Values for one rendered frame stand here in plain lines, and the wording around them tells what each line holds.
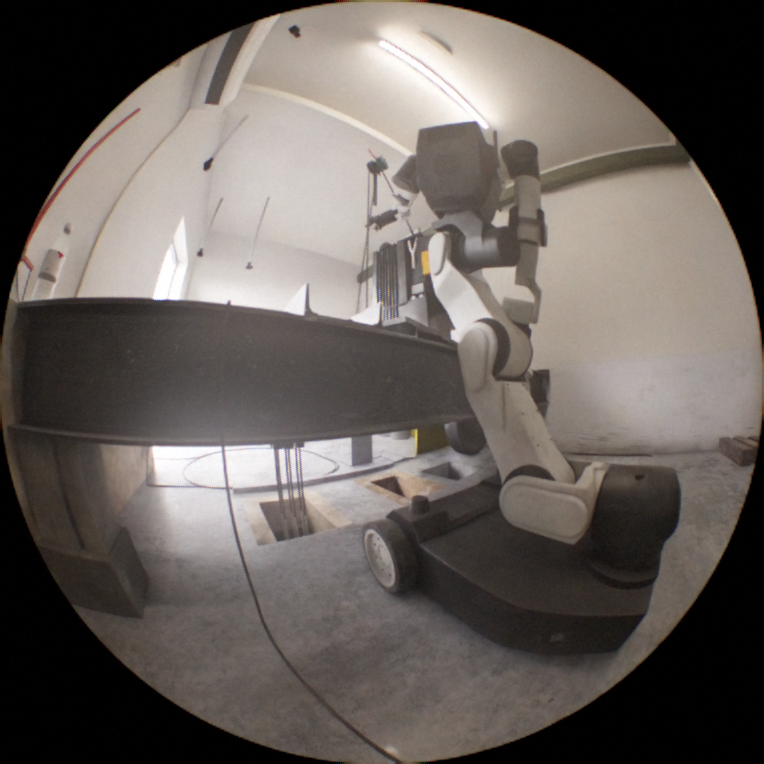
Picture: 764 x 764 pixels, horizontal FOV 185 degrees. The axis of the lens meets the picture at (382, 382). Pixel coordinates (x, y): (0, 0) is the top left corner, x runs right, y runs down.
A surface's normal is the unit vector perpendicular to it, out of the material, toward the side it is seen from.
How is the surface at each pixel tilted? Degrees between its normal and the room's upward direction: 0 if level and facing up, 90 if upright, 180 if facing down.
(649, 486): 43
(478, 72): 180
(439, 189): 114
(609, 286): 90
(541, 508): 90
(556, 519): 90
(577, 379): 90
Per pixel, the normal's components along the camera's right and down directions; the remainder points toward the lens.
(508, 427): -0.88, -0.02
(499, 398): 0.47, -0.09
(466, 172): -0.58, 0.36
